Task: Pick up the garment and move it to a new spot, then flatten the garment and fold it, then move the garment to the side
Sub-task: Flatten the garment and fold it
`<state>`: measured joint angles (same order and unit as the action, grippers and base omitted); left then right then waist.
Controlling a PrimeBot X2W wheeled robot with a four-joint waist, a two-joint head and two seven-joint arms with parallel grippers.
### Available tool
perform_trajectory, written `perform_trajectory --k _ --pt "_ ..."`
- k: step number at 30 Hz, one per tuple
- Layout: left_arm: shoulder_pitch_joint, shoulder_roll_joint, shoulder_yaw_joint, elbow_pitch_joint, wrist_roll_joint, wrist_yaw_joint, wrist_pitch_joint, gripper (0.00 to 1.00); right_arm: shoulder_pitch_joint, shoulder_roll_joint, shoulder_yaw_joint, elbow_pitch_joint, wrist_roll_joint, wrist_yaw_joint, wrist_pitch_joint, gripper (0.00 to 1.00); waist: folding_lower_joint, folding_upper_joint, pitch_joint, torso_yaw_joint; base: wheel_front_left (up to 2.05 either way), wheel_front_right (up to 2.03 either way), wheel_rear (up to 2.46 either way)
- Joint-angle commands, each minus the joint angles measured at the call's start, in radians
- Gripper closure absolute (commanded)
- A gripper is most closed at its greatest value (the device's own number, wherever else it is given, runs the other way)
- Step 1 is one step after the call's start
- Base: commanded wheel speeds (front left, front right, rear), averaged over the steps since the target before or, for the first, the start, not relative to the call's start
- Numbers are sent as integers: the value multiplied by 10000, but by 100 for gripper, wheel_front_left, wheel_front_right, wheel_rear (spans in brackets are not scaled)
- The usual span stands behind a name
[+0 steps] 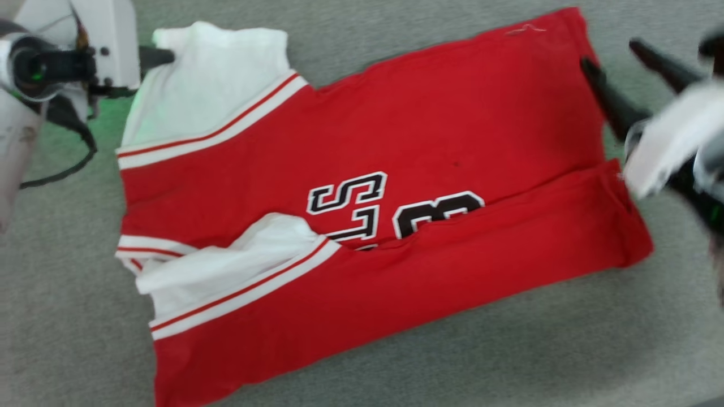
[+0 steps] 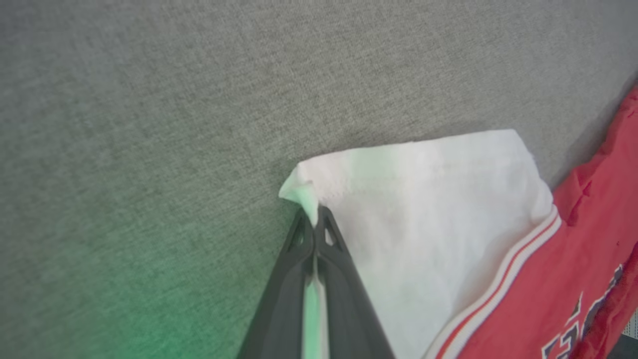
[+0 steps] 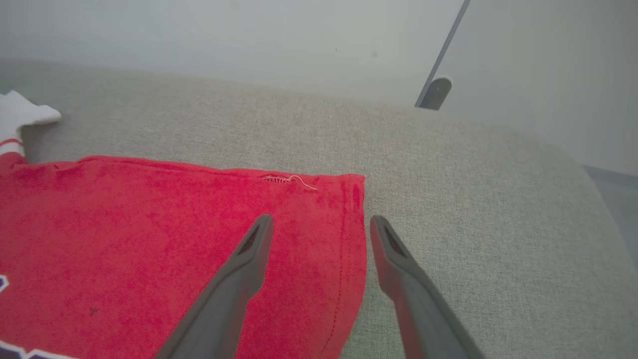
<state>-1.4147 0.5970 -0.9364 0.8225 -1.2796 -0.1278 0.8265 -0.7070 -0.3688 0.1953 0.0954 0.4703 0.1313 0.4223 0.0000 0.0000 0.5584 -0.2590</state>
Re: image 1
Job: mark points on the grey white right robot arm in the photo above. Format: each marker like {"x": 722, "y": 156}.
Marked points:
{"x": 704, "y": 203}

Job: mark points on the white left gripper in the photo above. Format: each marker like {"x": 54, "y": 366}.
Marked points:
{"x": 110, "y": 39}

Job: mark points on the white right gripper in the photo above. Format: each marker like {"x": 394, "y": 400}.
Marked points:
{"x": 673, "y": 135}

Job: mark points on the red and white basketball jersey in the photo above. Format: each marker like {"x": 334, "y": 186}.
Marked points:
{"x": 396, "y": 141}

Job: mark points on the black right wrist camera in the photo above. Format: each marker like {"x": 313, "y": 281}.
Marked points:
{"x": 714, "y": 42}

